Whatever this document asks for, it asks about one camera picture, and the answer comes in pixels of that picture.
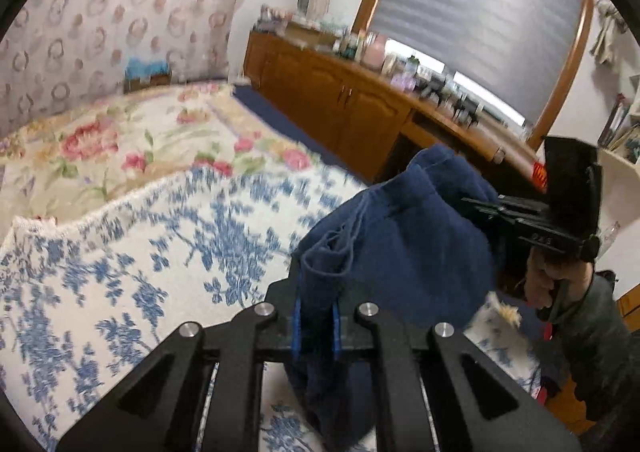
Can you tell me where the pink bottle on sideboard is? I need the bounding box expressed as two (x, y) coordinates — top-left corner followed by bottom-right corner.
(361, 34), (387, 72)

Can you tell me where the cardboard box with blue items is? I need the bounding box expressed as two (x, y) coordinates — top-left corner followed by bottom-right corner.
(122, 58), (171, 94)

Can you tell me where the wooden sideboard cabinet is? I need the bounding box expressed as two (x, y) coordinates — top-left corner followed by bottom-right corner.
(243, 32), (537, 190)

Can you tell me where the circle patterned curtain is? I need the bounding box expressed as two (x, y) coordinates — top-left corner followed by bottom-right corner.
(1, 0), (244, 134)

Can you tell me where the navy printed t-shirt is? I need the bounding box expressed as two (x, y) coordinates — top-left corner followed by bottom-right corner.
(286, 146), (498, 451)

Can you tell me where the small grey desk fan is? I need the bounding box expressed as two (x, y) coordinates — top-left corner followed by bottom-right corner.
(296, 0), (310, 14)

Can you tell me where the floral bed quilt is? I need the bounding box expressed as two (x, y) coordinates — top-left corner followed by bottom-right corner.
(1, 82), (341, 232)

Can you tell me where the person's right hand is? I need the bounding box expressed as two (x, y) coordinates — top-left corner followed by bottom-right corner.
(524, 247), (593, 309)

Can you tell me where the blue floral white sheet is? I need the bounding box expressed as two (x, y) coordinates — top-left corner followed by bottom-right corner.
(1, 166), (540, 451)

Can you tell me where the grey window blind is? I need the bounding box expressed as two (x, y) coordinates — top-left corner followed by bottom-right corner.
(370, 0), (582, 124)

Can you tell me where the person's right forearm sleeve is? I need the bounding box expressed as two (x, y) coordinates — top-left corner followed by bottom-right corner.
(549, 273), (639, 422)

